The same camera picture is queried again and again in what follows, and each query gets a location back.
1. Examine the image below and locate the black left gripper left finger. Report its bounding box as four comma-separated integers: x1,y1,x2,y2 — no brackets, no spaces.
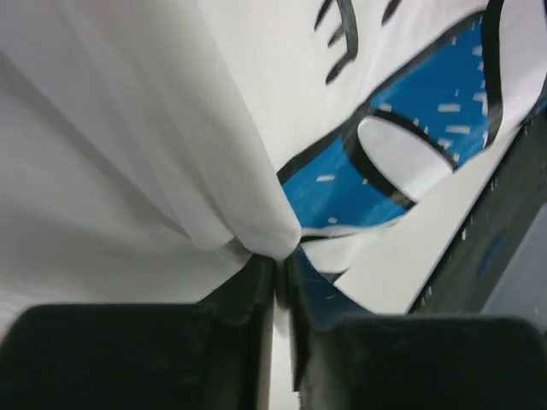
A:
1,256,274,409

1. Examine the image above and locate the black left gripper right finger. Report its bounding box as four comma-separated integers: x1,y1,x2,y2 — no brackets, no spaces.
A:
285,251,546,409

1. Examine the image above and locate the white daisy print t-shirt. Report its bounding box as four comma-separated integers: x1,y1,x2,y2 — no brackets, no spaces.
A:
1,1,546,330

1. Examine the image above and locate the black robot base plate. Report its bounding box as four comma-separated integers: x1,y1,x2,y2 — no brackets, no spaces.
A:
409,111,546,313

